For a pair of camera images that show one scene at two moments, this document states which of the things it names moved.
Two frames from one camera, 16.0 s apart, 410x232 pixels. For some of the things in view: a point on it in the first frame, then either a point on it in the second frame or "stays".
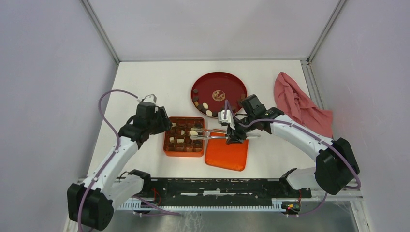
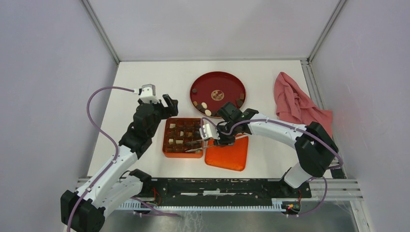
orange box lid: (219, 153) stays
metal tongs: (195, 132) → (210, 140)
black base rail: (223, 188) stays
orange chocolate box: (186, 137) stays
